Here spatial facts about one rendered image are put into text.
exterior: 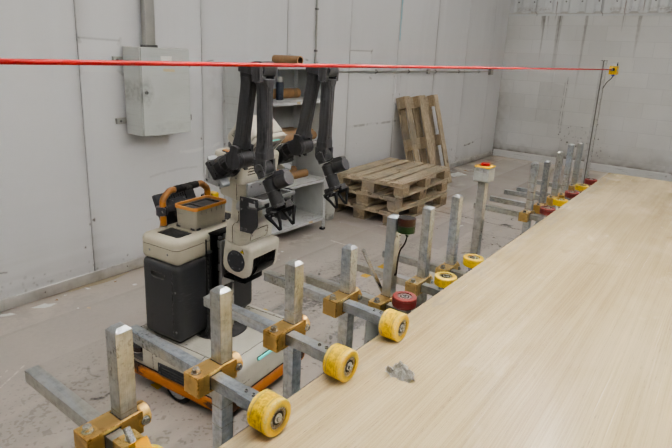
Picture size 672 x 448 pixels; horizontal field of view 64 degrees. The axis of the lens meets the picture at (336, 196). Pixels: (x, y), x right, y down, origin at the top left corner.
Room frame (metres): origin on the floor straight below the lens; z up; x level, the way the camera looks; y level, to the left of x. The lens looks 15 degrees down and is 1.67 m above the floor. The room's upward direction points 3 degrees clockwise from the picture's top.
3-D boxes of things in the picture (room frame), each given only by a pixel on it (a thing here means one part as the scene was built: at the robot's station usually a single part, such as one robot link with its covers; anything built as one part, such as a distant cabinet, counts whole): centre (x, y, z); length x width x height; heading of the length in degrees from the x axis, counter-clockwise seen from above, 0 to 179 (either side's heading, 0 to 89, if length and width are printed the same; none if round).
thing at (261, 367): (2.51, 0.57, 0.16); 0.67 x 0.64 x 0.25; 59
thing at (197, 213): (2.56, 0.67, 0.87); 0.23 x 0.15 x 0.11; 149
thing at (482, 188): (2.32, -0.65, 0.93); 0.05 x 0.05 x 0.45; 54
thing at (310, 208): (4.76, 0.54, 0.78); 0.90 x 0.45 x 1.55; 144
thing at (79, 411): (0.95, 0.52, 0.95); 0.36 x 0.03 x 0.03; 54
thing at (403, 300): (1.63, -0.24, 0.85); 0.08 x 0.08 x 0.11
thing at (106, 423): (0.89, 0.41, 0.95); 0.14 x 0.06 x 0.05; 144
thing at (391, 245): (1.71, -0.20, 0.92); 0.04 x 0.04 x 0.48; 54
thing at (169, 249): (2.55, 0.65, 0.59); 0.55 x 0.34 x 0.83; 149
